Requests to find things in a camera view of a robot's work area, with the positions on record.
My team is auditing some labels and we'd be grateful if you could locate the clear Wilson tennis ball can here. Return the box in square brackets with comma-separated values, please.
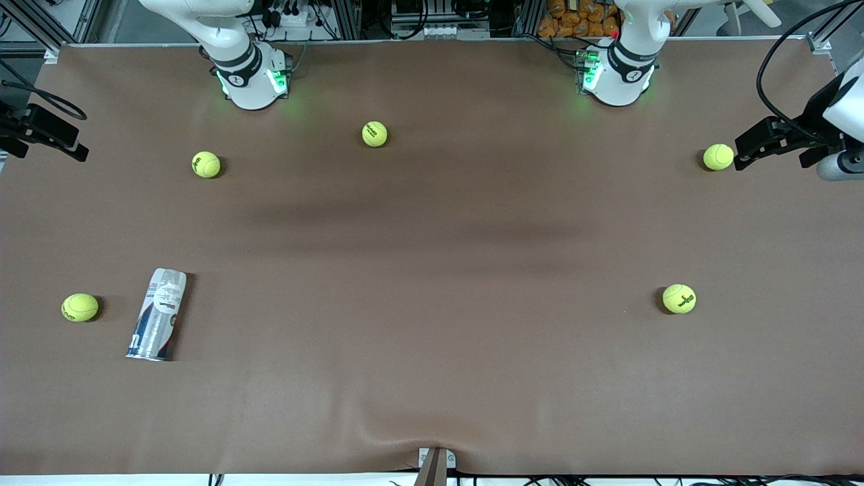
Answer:
[125, 267, 188, 362]

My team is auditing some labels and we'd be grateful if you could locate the orange snack pile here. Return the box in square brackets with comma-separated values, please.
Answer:
[538, 0, 618, 38]

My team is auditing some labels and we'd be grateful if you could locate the white power strip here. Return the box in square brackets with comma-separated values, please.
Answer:
[267, 7, 318, 31]

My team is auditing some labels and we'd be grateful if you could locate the brown table mat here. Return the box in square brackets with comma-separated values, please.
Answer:
[0, 40, 864, 477]

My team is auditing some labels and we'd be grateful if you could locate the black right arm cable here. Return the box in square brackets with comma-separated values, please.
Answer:
[0, 80, 87, 121]

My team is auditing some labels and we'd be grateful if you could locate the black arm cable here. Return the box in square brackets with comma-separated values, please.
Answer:
[0, 80, 87, 121]
[756, 0, 864, 146]

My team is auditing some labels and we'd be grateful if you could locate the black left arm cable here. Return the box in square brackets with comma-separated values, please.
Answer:
[756, 0, 864, 146]

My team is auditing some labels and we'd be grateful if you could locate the aluminium frame strut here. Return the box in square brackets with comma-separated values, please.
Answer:
[807, 0, 864, 43]
[10, 0, 65, 51]

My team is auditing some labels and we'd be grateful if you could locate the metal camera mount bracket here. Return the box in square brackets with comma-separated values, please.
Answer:
[413, 447, 456, 486]

